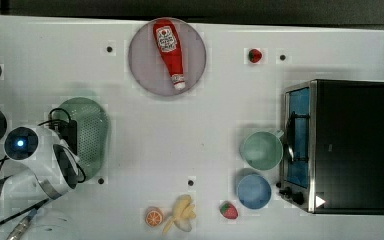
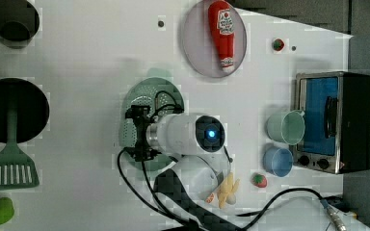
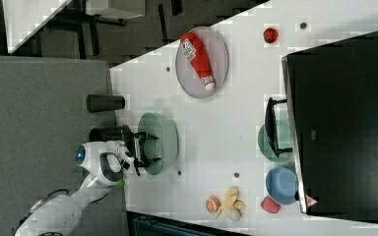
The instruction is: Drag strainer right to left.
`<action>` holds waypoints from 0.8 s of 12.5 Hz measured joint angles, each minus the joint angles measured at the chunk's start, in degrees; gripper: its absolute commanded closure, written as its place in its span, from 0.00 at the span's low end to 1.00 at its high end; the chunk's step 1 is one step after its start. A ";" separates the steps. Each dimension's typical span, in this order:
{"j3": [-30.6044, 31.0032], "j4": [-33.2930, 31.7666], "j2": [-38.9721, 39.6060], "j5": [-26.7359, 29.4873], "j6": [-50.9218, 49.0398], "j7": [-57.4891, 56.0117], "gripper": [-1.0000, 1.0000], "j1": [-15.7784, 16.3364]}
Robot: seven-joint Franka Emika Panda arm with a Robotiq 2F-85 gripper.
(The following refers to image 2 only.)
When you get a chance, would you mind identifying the green toy pear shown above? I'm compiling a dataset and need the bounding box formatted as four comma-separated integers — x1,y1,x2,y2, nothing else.
0,197,14,225

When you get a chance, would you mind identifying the toy strawberry near plate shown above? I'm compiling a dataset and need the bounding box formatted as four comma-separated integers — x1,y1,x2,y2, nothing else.
272,38,285,52

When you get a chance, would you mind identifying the toy peeled banana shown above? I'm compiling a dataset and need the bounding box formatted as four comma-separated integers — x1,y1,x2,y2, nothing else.
217,172,240,209

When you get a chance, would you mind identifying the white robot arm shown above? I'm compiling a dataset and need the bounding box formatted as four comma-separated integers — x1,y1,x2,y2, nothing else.
125,105,239,231

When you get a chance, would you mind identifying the grey round plate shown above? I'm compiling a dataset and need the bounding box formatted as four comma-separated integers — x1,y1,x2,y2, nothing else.
181,0,247,78

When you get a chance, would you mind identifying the black toaster oven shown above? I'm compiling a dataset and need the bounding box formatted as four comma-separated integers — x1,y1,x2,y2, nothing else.
292,71,370,174

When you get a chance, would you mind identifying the mint green cup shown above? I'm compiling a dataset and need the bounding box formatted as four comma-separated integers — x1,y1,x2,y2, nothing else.
266,110,305,145

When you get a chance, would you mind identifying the black round pan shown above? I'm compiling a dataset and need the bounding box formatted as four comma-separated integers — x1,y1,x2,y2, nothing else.
0,78,50,143

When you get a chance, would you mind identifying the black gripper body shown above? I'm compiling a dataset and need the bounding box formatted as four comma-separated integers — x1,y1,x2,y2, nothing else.
125,105,159,162

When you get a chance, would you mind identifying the black cup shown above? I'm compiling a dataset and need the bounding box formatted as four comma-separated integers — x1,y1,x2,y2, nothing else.
0,0,40,41

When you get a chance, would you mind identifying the toy strawberry near cups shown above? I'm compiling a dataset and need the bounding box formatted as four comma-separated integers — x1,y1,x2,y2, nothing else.
251,173,268,188

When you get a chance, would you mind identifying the red plush ketchup bottle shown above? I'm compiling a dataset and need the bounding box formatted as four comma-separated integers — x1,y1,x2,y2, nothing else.
208,0,235,73

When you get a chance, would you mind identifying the toy orange slice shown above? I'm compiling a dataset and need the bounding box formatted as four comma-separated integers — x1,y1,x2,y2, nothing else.
205,193,215,203

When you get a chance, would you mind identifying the green spatula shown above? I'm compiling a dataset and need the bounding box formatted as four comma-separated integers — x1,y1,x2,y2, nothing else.
0,95,40,191

